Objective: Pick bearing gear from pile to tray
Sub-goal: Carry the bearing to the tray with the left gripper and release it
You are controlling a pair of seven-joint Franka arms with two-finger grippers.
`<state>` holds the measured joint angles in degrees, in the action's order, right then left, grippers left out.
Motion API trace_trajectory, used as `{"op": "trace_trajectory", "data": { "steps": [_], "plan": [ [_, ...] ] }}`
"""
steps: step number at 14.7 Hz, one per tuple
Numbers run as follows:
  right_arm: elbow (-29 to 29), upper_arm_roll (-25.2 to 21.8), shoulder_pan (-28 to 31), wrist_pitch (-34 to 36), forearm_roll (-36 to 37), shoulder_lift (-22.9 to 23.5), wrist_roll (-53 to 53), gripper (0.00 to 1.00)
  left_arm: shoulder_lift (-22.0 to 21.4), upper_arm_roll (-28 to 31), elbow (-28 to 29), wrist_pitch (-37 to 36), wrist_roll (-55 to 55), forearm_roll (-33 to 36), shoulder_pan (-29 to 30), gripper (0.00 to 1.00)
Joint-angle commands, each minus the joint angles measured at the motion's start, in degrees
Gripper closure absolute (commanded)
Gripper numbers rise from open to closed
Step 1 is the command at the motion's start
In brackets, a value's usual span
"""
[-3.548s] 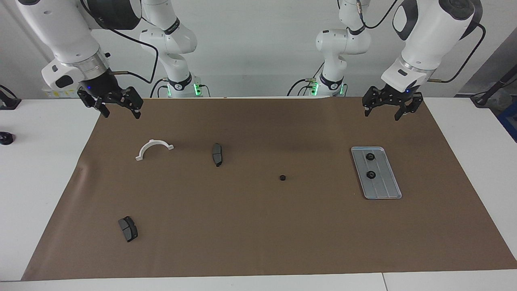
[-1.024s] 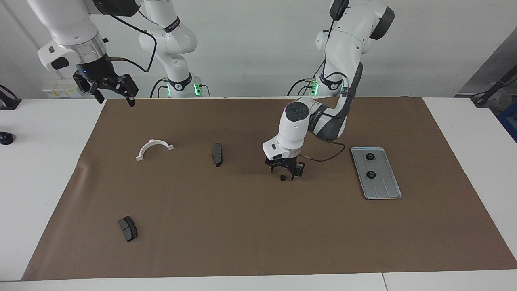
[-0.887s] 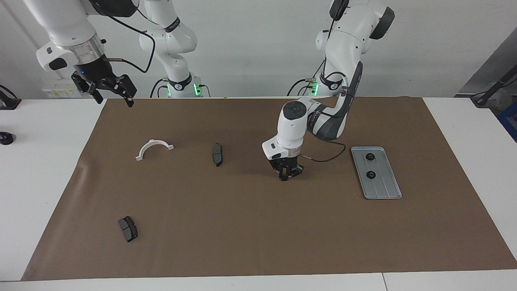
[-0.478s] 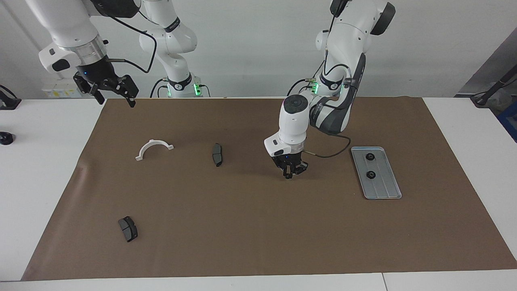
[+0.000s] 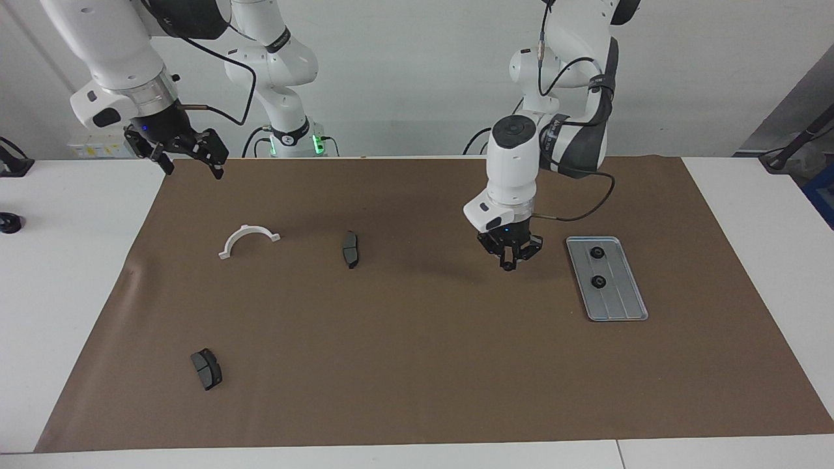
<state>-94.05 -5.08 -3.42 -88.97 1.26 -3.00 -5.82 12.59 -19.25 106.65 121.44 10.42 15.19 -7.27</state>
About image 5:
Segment black tripod stand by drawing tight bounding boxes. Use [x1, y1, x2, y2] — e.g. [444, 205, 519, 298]
[759, 107, 834, 173]

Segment white half-ring clamp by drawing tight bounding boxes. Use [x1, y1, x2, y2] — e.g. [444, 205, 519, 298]
[218, 224, 282, 261]

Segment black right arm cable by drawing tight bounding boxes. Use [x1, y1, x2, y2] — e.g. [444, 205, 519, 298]
[176, 33, 259, 128]

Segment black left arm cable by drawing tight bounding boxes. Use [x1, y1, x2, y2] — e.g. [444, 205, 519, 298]
[531, 0, 617, 223]

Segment black left base cables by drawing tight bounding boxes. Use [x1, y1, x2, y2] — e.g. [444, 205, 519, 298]
[463, 127, 491, 157]

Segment white wall socket box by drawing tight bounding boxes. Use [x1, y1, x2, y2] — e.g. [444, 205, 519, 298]
[67, 126, 141, 159]

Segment short grey brake pad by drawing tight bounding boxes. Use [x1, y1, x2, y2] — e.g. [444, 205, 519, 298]
[190, 348, 223, 391]

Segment brown table mat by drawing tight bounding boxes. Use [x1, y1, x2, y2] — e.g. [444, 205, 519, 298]
[34, 156, 834, 453]

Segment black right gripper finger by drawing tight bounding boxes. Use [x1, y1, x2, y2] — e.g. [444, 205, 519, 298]
[194, 128, 230, 180]
[124, 129, 176, 177]

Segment black stand with cable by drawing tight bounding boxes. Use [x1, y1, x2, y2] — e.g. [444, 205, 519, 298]
[0, 137, 35, 178]

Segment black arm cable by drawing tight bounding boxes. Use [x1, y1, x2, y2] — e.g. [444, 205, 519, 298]
[176, 33, 259, 128]
[531, 0, 617, 223]

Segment blue box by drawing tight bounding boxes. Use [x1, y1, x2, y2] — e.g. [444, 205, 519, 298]
[800, 163, 834, 230]

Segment silver metal tray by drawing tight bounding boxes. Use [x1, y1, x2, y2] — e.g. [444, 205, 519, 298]
[566, 236, 650, 322]

